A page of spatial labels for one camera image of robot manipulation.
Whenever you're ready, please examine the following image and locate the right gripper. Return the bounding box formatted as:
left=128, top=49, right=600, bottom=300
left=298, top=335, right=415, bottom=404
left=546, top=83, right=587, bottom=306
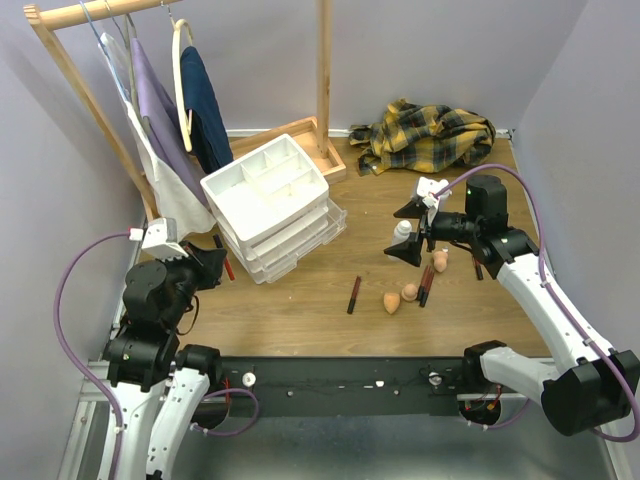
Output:
left=384, top=199, right=480, bottom=266

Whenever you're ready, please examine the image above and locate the short white bottle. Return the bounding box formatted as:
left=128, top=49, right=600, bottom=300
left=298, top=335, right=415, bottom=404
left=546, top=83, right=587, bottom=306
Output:
left=391, top=220, right=412, bottom=246

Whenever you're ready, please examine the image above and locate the red lip gloss pair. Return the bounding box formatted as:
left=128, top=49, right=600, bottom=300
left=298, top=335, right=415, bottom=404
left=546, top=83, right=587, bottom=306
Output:
left=417, top=265, right=435, bottom=308

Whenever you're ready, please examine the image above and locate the white drawer organizer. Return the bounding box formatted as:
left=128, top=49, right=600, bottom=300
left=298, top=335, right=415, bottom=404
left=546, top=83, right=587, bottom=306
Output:
left=200, top=134, right=347, bottom=284

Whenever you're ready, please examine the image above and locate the red lip gloss tube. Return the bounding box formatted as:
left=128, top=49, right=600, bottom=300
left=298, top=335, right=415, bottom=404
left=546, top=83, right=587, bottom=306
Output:
left=346, top=275, right=362, bottom=315

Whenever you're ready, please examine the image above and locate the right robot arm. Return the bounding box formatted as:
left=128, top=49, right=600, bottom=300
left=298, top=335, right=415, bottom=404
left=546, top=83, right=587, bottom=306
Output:
left=384, top=174, right=639, bottom=436

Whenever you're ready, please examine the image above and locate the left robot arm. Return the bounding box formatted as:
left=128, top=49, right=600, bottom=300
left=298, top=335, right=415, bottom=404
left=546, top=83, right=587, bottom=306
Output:
left=106, top=242, right=227, bottom=479

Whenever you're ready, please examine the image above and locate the pink gourd makeup sponge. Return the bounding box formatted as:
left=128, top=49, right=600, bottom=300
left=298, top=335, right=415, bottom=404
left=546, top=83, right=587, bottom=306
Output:
left=400, top=283, right=419, bottom=302

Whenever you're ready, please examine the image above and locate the orange teardrop makeup sponge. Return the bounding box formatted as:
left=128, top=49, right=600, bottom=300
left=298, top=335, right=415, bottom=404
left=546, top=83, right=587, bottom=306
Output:
left=383, top=292, right=401, bottom=315

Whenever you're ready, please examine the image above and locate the white hanging garment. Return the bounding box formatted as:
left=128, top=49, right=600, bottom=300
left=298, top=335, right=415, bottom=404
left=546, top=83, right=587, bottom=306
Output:
left=99, top=32, right=215, bottom=239

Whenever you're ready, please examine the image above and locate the yellow plaid shirt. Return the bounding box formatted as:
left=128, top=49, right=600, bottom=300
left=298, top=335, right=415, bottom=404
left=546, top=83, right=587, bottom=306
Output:
left=349, top=98, right=496, bottom=175

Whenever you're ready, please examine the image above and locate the navy blue hanging garment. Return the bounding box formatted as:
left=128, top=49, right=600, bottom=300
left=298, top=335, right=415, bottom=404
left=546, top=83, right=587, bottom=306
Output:
left=180, top=46, right=233, bottom=174

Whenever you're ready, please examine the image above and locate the wooden clothes rack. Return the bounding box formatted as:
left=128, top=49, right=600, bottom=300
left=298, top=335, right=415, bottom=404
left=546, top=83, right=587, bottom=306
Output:
left=22, top=0, right=347, bottom=238

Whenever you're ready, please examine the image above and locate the lavender hanging garment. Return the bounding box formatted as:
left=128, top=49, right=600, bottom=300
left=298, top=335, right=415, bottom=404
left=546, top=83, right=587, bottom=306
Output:
left=130, top=38, right=207, bottom=205

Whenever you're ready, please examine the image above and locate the cream wooden hanger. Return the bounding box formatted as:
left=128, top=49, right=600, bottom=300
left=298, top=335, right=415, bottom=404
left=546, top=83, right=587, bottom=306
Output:
left=171, top=19, right=193, bottom=153

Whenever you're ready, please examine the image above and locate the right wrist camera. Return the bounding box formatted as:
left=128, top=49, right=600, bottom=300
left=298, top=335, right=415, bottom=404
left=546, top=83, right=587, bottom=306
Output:
left=411, top=177, right=451, bottom=210

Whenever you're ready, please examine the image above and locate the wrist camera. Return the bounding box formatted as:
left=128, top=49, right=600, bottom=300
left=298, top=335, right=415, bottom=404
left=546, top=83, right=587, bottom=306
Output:
left=128, top=217, right=188, bottom=261
left=411, top=177, right=451, bottom=210

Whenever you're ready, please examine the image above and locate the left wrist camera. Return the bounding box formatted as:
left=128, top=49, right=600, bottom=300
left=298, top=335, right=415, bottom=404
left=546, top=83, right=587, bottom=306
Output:
left=128, top=217, right=188, bottom=261

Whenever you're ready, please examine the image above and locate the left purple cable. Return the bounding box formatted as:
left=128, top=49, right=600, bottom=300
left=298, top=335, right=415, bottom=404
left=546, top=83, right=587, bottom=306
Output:
left=53, top=230, right=146, bottom=451

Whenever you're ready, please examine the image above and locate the purple cable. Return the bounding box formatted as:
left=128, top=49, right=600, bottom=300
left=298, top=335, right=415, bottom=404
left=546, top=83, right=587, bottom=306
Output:
left=439, top=163, right=640, bottom=443
left=53, top=230, right=146, bottom=451

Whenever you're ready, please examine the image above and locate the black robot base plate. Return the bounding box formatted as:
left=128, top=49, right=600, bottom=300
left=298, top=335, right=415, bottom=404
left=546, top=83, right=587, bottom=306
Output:
left=199, top=355, right=511, bottom=419

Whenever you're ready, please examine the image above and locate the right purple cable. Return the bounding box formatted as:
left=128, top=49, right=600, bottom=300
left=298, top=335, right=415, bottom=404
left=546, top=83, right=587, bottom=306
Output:
left=439, top=163, right=640, bottom=443

